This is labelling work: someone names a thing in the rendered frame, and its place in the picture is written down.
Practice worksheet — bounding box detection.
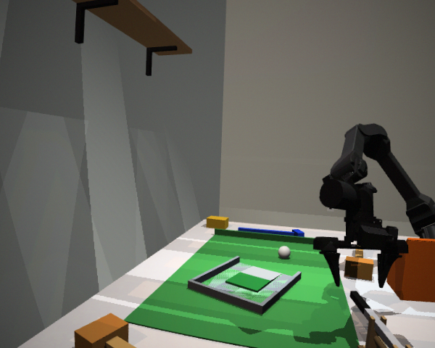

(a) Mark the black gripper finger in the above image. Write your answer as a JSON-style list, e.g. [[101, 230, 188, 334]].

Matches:
[[319, 251, 341, 287], [377, 254, 402, 288]]

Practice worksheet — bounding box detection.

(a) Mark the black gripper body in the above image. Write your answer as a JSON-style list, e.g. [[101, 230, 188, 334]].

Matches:
[[313, 211, 409, 255]]

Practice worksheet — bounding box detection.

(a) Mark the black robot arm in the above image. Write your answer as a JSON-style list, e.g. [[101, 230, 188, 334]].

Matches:
[[320, 124, 435, 250]]

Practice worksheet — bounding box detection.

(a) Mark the blue golf putter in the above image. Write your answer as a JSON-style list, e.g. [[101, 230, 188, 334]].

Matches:
[[238, 228, 305, 237]]

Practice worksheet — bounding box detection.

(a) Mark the yellow rectangular block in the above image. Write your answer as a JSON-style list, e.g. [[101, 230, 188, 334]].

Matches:
[[206, 216, 229, 230]]

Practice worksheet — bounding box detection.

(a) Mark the white golf ball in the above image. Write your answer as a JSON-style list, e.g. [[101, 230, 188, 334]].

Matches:
[[278, 246, 290, 259]]

